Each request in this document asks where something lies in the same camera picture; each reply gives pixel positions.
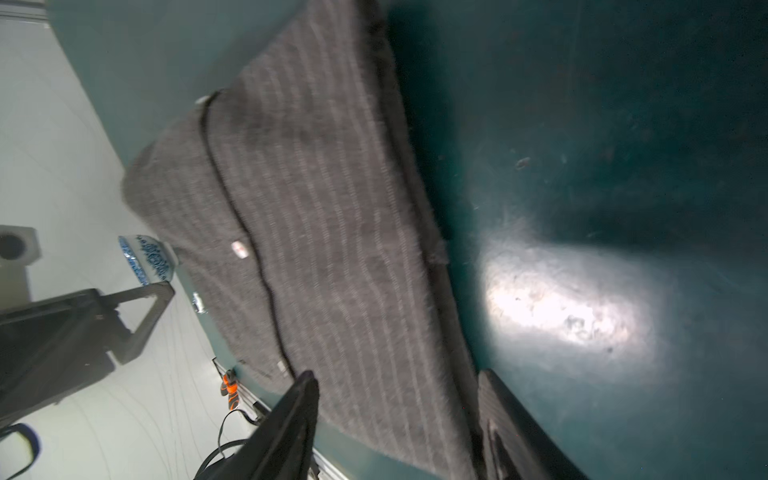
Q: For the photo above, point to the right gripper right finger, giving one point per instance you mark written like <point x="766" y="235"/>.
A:
<point x="514" y="445"/>

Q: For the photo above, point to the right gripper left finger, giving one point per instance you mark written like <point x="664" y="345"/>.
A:
<point x="281" y="447"/>

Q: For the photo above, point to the dark grey pinstripe shirt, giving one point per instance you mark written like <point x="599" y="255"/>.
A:
<point x="292" y="200"/>

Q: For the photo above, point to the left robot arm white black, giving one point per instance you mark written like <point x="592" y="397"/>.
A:
<point x="54" y="348"/>

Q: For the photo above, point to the orange black pliers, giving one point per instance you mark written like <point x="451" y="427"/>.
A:
<point x="230" y="389"/>

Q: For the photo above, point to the small metal clamp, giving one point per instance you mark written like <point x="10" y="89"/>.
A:
<point x="198" y="303"/>

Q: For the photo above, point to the blue white ceramic bowl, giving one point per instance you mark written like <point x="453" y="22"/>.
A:
<point x="151" y="260"/>

